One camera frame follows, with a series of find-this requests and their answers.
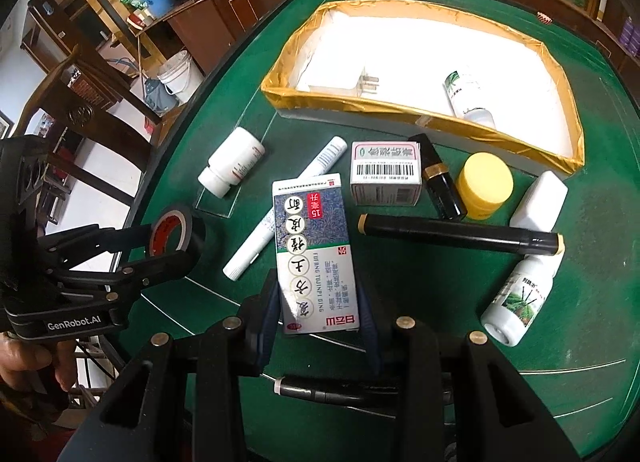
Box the black tape roll red core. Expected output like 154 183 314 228
148 204 206 269

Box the blue white medicine box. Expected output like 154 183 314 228
272 173 359 334

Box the white marker pen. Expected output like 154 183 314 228
221 135 350 283

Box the white bottle green leaf label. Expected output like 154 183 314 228
480 252 564 347

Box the long black marker pen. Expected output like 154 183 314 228
358 213 565 256

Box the black gold lipstick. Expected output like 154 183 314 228
408 133 468 222

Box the small white barcode box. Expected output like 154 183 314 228
350 141 422 207

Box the yellow lid jar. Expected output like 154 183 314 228
456 152 513 221

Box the white charger plug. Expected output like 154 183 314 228
509 171 568 233

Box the person's left hand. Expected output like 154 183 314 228
1 332 77 392

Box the black pen near gripper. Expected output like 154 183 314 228
271 373 402 416

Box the wooden chair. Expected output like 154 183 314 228
1 46 162 205

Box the white plastic bucket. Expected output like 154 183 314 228
157 50 204 105

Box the white bottle in tray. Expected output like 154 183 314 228
444 70 495 129

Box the white adapter in tray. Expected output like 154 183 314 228
309 74 380 97

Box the gold-edged white tray box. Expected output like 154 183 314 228
260 0 586 176

